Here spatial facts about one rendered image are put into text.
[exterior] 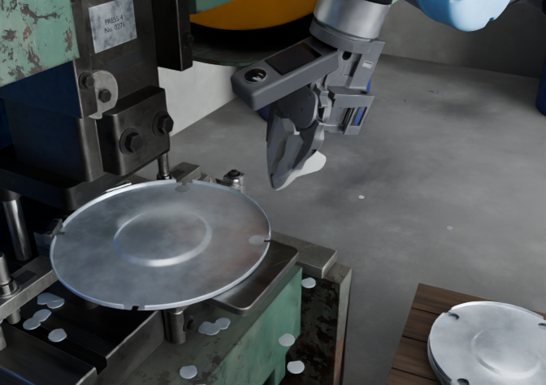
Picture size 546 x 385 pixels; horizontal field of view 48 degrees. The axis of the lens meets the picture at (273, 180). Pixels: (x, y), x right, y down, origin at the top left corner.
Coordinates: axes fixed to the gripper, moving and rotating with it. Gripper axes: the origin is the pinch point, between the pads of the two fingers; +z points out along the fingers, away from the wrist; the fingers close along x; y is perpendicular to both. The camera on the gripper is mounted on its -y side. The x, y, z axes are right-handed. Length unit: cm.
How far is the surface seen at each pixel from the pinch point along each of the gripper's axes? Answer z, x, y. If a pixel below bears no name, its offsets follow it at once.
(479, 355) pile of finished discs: 36, -12, 55
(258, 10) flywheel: -10.6, 31.5, 13.1
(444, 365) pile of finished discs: 39, -10, 48
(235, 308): 11.2, -9.2, -7.1
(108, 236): 16.4, 11.6, -14.0
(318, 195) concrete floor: 82, 98, 115
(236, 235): 11.1, 2.9, -0.2
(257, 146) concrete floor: 90, 148, 119
